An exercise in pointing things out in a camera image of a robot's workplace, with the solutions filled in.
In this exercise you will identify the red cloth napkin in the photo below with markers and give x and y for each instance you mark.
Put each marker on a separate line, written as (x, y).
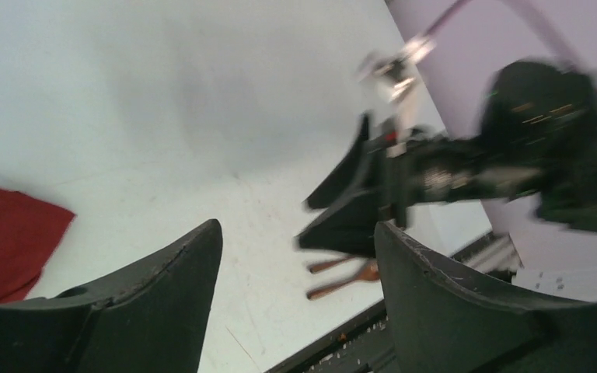
(30, 231)

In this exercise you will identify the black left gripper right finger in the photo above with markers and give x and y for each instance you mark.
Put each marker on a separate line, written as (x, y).
(447, 317)

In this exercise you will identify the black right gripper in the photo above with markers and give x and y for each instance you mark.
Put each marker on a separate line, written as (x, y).
(405, 173)

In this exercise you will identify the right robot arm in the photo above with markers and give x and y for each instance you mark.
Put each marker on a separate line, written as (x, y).
(537, 136)

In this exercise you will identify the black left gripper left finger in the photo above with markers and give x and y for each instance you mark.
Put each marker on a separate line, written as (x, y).
(150, 316)

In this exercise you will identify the brown wooden fork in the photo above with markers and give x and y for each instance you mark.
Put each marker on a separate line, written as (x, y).
(321, 266)

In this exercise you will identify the brown wooden spoon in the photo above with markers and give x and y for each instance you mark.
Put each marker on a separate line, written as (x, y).
(369, 272)

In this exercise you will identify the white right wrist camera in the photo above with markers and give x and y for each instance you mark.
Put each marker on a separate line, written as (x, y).
(398, 84)

